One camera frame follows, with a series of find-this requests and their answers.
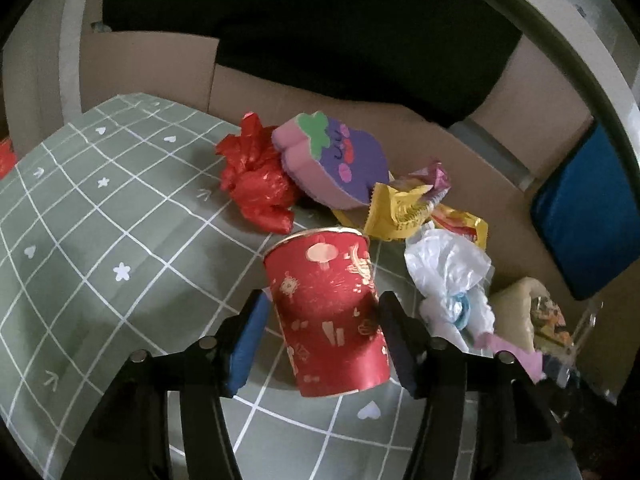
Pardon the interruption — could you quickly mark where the white crumpled plastic bag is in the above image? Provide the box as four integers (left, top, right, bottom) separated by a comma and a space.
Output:
404, 222, 497, 356

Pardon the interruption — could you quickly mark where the red printed paper cup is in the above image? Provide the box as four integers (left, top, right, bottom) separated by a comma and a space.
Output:
263, 227, 392, 400

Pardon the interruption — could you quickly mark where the pink snack wrapper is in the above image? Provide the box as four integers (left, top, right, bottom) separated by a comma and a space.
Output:
395, 160, 452, 206

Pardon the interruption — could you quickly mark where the red plastic bag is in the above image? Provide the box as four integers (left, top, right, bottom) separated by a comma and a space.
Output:
216, 112, 297, 234

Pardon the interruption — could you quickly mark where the colourful toy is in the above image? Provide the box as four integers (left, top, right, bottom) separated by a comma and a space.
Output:
530, 294, 575, 351

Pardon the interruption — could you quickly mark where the pink cloth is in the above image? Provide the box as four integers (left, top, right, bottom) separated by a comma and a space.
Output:
470, 332, 543, 383

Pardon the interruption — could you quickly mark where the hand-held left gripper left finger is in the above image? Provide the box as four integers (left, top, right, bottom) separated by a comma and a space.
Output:
60, 289, 274, 480

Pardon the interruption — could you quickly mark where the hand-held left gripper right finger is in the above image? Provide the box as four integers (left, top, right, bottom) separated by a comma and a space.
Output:
378, 290, 583, 480

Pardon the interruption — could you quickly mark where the green checked tablecloth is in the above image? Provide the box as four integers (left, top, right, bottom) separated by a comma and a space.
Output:
0, 92, 501, 480

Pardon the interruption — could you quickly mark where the brown cardboard box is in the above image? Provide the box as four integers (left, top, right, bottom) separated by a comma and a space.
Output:
0, 0, 626, 406

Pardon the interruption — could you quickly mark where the red item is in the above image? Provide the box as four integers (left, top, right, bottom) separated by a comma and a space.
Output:
0, 136, 20, 181

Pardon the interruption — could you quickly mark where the black cloth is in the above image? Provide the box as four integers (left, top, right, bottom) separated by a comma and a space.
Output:
100, 0, 523, 131

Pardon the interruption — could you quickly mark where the yellow red snack wrapper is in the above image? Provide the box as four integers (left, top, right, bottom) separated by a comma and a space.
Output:
430, 205, 488, 252

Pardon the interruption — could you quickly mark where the purple pink foam sponge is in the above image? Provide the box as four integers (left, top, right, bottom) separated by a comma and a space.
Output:
271, 112, 392, 211

